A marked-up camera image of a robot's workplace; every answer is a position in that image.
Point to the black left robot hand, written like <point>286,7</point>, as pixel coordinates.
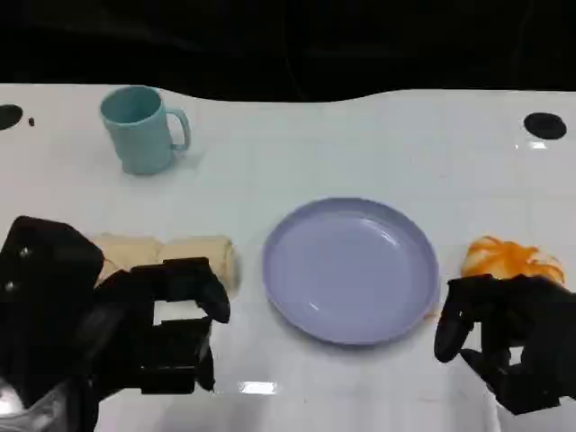
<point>148,324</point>

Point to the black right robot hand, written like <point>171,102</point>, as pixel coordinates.
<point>526,324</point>

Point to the orange and white bread roll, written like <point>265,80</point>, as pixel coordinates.
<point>504,258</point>

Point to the lilac plate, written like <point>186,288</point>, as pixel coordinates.
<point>351,274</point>

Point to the pale green mug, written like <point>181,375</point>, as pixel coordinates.
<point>137,139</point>

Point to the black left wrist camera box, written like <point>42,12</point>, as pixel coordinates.
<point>45,265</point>

